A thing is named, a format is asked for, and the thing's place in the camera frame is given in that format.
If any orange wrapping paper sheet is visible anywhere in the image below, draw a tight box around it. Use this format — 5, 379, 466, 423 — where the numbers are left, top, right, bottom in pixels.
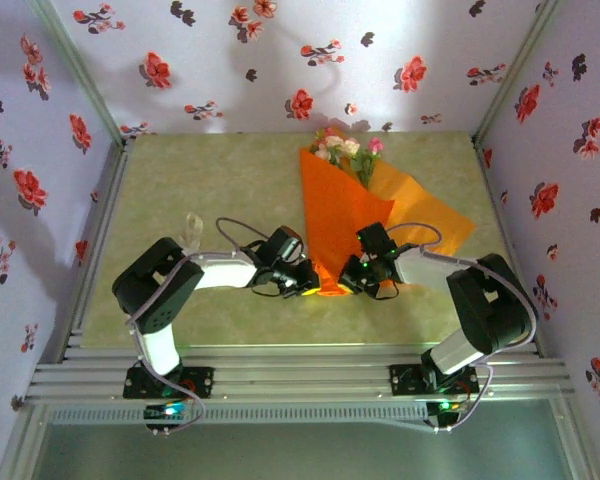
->
298, 127, 479, 297

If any small pink fake flower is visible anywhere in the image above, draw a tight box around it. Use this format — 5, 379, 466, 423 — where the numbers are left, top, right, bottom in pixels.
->
354, 137, 385, 189

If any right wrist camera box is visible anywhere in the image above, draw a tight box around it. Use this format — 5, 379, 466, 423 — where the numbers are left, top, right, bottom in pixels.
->
354, 267, 384, 297

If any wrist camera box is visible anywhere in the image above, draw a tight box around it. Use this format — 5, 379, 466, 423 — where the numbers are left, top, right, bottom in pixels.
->
354, 267, 384, 297
275, 269, 304, 299

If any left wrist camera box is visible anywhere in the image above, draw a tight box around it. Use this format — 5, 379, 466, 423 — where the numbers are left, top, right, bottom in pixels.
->
275, 269, 304, 299

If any aluminium frame rail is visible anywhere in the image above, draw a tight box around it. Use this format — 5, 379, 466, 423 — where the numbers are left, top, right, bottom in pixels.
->
24, 343, 579, 406

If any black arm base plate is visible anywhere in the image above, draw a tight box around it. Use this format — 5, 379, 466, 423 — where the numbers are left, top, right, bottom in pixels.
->
123, 366, 215, 400
388, 363, 480, 397

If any slotted cable duct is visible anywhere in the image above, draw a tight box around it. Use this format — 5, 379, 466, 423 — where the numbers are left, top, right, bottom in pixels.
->
47, 403, 431, 426

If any aluminium side rail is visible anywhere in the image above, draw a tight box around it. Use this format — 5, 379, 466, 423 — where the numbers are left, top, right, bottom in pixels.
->
472, 139, 546, 359
57, 142, 134, 364

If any aluminium corner post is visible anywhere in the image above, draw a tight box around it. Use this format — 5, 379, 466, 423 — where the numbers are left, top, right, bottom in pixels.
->
471, 0, 564, 149
27, 0, 134, 151

